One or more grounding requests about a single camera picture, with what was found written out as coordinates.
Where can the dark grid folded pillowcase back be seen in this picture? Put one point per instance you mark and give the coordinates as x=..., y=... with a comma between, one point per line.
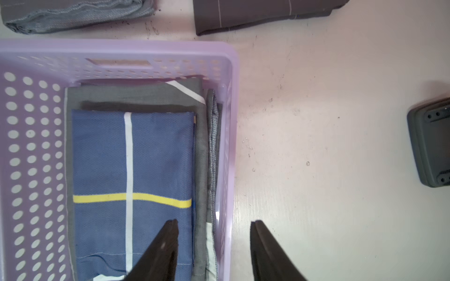
x=214, y=16

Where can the purple plastic basket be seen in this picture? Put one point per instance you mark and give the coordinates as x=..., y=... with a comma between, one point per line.
x=34, y=76

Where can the beige grey folded pillowcase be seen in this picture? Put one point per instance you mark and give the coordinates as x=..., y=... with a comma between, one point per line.
x=41, y=17

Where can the navy striped pillowcase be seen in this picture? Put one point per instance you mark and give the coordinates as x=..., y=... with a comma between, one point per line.
x=132, y=172

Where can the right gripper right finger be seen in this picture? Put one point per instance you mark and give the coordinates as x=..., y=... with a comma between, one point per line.
x=269, y=261

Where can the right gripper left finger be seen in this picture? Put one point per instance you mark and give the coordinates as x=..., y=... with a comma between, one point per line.
x=159, y=261

